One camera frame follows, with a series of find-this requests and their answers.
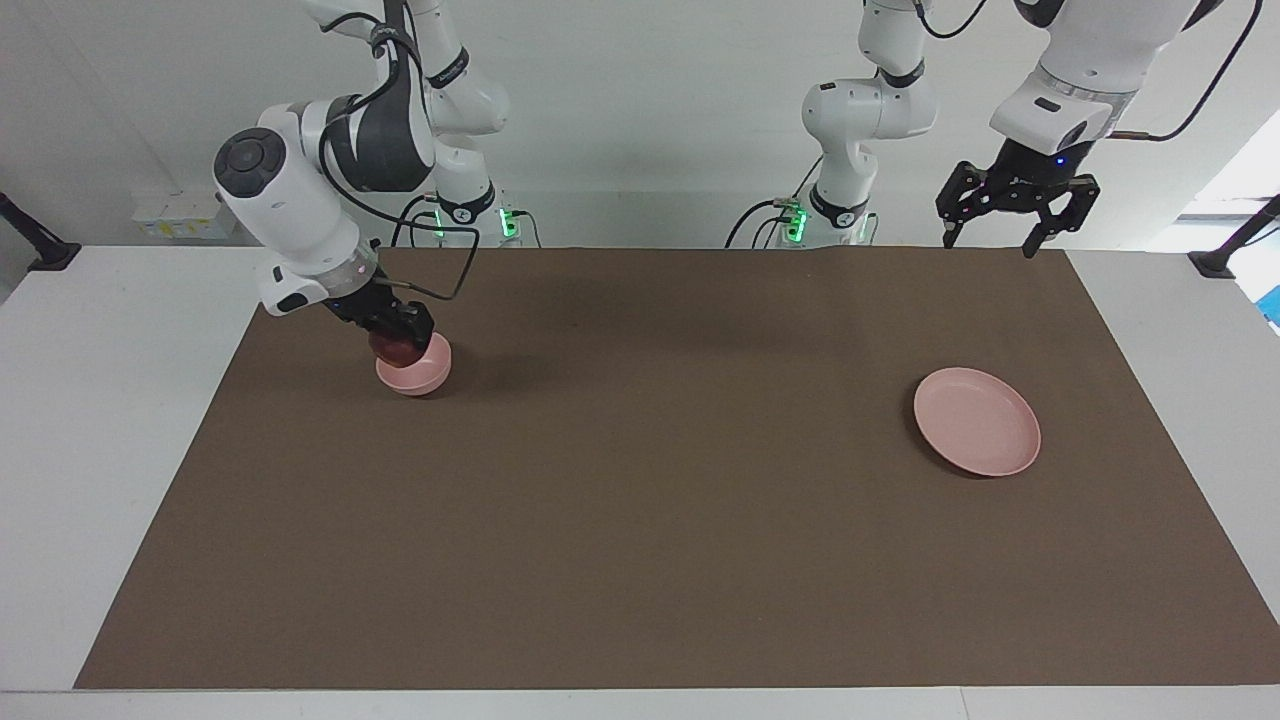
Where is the black base cable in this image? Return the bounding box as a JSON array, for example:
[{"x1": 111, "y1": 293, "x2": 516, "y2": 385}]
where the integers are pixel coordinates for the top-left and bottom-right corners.
[
  {"x1": 390, "y1": 193, "x2": 446, "y2": 248},
  {"x1": 725, "y1": 155, "x2": 827, "y2": 249}
]

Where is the black left base cable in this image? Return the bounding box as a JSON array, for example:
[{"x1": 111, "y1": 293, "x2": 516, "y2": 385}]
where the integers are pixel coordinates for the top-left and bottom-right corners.
[{"x1": 725, "y1": 155, "x2": 827, "y2": 249}]

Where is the black right base cable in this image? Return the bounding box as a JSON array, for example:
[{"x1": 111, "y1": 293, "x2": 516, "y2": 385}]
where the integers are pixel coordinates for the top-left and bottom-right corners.
[{"x1": 390, "y1": 193, "x2": 446, "y2": 248}]

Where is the black clamp stand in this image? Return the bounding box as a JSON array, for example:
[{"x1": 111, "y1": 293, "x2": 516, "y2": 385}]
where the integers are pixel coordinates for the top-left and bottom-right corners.
[
  {"x1": 0, "y1": 192, "x2": 82, "y2": 273},
  {"x1": 1188, "y1": 195, "x2": 1280, "y2": 279}
]

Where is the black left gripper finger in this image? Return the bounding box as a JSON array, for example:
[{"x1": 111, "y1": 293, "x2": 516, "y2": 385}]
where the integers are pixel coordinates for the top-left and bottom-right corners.
[
  {"x1": 934, "y1": 161, "x2": 992, "y2": 250},
  {"x1": 1021, "y1": 177, "x2": 1102, "y2": 260}
]

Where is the pink bowl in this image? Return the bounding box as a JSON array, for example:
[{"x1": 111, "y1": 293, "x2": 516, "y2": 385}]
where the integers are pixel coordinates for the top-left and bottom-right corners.
[{"x1": 375, "y1": 333, "x2": 453, "y2": 397}]

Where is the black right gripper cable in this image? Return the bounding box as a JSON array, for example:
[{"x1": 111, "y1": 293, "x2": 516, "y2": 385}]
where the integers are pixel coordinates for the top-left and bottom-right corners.
[{"x1": 318, "y1": 10, "x2": 480, "y2": 302}]

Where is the brown table mat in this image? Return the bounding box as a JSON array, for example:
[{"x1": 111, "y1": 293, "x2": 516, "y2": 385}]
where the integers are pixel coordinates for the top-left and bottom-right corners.
[{"x1": 73, "y1": 247, "x2": 1280, "y2": 691}]

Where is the pink plate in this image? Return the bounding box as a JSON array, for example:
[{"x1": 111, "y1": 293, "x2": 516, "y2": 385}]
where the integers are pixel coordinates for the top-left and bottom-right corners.
[{"x1": 913, "y1": 367, "x2": 1043, "y2": 478}]

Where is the dark red apple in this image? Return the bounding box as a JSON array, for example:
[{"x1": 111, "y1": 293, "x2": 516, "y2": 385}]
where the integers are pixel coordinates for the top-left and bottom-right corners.
[{"x1": 368, "y1": 334, "x2": 425, "y2": 369}]

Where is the white wall socket box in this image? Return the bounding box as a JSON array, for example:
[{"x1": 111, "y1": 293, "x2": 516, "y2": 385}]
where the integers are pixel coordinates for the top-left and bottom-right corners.
[{"x1": 133, "y1": 192, "x2": 239, "y2": 241}]

